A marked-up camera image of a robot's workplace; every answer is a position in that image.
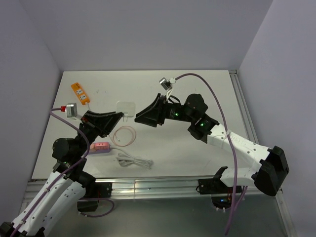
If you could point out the orange power strip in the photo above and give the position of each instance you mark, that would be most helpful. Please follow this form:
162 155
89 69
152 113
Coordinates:
80 93

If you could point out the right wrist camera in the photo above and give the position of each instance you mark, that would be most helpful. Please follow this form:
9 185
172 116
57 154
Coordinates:
167 84

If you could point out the aluminium right rail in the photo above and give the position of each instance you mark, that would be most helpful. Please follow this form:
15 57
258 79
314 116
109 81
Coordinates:
252 136

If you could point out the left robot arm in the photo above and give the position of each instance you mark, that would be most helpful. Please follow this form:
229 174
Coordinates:
67 183

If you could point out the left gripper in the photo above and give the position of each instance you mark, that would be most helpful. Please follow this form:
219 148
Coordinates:
103 123

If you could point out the pink plug adapter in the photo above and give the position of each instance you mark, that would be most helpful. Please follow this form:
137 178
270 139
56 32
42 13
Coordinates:
101 146

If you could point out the aluminium front rail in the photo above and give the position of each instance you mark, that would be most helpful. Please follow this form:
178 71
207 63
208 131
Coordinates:
152 188

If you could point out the purple power strip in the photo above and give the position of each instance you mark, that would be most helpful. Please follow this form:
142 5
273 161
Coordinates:
101 151

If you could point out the aluminium rail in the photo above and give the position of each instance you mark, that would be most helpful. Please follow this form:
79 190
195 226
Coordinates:
252 136
152 188

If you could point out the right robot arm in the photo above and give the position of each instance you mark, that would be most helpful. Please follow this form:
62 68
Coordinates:
267 169

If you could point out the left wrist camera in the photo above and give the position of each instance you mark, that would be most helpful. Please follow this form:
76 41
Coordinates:
71 111

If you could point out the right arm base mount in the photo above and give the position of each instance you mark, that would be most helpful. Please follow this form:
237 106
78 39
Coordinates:
221 195

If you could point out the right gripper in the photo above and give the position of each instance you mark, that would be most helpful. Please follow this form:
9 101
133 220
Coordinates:
156 113

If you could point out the small white plug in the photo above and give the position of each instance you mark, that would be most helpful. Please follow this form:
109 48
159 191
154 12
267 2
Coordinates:
127 108

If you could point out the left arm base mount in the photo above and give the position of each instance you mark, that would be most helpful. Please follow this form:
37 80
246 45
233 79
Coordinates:
96 194

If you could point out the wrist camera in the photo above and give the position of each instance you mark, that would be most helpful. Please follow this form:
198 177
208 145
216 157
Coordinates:
71 111
167 84

